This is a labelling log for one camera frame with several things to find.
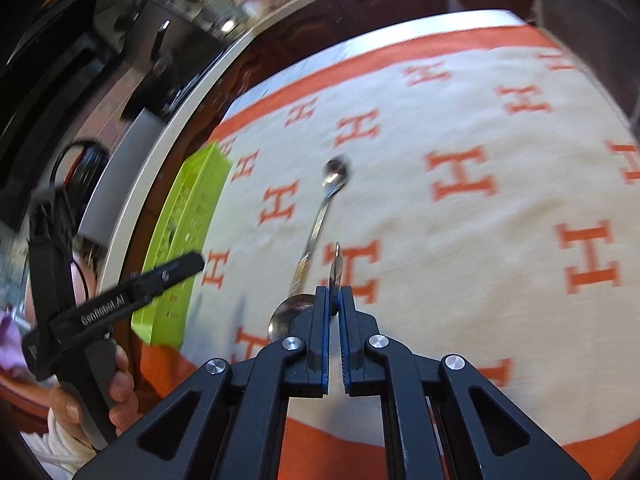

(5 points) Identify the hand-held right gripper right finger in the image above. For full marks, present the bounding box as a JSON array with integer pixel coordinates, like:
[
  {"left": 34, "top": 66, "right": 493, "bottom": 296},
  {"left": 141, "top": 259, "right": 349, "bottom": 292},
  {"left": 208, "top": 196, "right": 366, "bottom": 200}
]
[{"left": 339, "top": 285, "right": 592, "bottom": 480}]

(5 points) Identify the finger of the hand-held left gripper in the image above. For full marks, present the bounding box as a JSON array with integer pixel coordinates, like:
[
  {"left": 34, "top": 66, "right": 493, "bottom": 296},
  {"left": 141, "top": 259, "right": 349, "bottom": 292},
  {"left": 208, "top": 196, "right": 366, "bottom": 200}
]
[{"left": 134, "top": 252, "right": 206, "bottom": 307}]

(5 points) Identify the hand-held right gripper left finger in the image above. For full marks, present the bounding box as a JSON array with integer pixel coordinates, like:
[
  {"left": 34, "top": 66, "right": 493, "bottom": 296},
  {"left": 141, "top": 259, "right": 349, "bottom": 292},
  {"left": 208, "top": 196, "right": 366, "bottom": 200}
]
[{"left": 75, "top": 285, "right": 332, "bottom": 480}]

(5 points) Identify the steel soup spoon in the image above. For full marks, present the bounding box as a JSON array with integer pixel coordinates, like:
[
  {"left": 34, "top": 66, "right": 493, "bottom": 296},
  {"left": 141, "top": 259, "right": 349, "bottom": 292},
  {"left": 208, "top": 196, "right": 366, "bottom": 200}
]
[{"left": 268, "top": 242, "right": 346, "bottom": 347}]

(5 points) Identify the green plastic utensil tray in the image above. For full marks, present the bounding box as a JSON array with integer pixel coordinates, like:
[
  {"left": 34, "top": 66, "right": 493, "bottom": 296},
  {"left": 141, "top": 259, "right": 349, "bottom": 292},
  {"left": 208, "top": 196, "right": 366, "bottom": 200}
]
[{"left": 131, "top": 140, "right": 234, "bottom": 347}]

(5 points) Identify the person's left hand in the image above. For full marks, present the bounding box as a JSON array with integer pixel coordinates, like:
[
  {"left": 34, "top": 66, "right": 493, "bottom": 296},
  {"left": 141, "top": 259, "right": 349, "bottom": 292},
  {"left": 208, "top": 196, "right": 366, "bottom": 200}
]
[{"left": 47, "top": 346, "right": 139, "bottom": 436}]

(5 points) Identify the pale purple cloth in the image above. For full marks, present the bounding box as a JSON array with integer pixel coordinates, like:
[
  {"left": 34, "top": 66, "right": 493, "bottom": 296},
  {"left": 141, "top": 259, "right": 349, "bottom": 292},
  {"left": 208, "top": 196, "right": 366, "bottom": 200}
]
[{"left": 0, "top": 309, "right": 32, "bottom": 377}]

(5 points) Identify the plain steel splash guard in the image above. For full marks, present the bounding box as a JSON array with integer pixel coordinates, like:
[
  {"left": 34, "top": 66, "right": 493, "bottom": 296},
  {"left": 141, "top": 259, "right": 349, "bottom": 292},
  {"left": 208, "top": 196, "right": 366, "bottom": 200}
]
[{"left": 77, "top": 109, "right": 167, "bottom": 247}]

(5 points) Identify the orange letter printed blanket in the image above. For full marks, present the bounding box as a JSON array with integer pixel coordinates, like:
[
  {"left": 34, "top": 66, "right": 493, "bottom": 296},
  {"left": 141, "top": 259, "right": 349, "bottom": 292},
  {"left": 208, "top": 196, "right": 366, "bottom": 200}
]
[{"left": 140, "top": 24, "right": 640, "bottom": 462}]

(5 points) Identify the black range hood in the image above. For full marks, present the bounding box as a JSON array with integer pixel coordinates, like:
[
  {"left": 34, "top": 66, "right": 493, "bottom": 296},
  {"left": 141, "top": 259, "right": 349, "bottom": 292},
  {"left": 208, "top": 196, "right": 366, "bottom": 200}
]
[{"left": 0, "top": 0, "right": 131, "bottom": 226}]

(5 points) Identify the white patterned tablecloth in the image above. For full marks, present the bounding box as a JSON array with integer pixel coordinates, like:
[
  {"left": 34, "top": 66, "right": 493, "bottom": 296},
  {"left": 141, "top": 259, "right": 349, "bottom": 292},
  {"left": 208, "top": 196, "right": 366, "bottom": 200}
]
[{"left": 225, "top": 7, "right": 527, "bottom": 127}]

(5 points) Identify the steel splash guard with handle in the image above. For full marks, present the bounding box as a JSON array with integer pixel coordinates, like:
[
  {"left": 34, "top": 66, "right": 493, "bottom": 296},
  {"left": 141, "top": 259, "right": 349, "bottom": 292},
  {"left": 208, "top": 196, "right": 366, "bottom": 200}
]
[{"left": 124, "top": 0, "right": 222, "bottom": 117}]

